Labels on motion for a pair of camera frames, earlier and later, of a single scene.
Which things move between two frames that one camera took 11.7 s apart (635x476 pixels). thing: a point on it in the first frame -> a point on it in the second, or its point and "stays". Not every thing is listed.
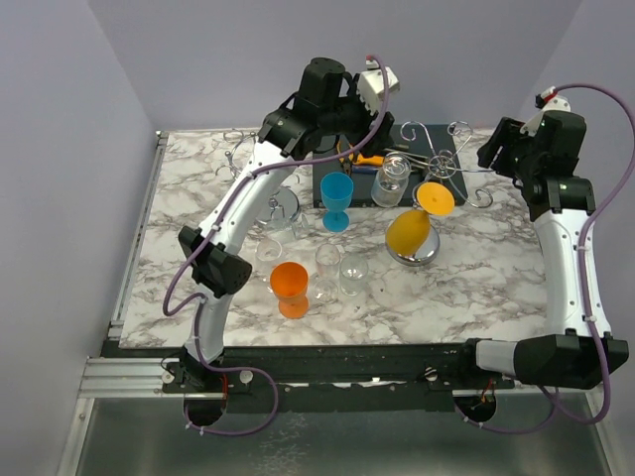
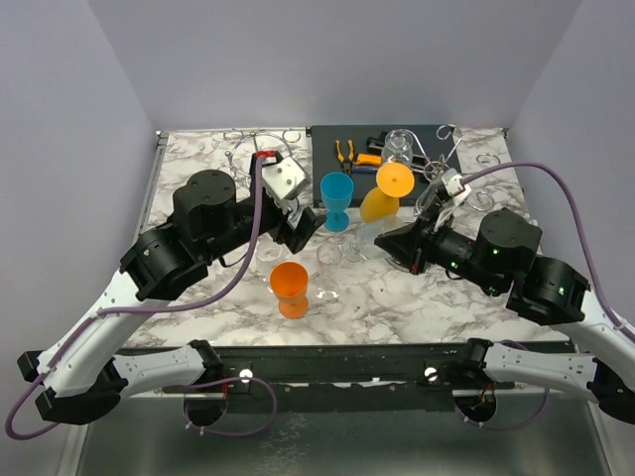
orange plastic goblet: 289,281 stays
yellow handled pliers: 346,160 stays
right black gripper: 507,135 -> 411,244
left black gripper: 380,140 -> 296,238
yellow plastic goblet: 411,239 -> 394,180
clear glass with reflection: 353,271 -> 360,244
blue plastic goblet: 336,192 stays
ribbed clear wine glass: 392,180 -> 398,147
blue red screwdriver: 364,169 stays
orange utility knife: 373,161 stays
